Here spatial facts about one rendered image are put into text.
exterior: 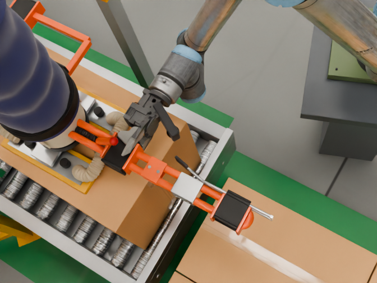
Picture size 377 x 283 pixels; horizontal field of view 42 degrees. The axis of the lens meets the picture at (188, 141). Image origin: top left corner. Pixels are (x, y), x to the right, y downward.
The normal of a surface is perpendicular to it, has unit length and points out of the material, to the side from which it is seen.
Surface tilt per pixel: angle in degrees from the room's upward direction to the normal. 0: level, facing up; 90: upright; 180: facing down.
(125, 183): 0
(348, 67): 4
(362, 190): 0
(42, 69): 68
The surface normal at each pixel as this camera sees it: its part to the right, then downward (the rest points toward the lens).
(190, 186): -0.14, -0.33
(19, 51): 0.90, 0.08
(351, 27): 0.32, 0.69
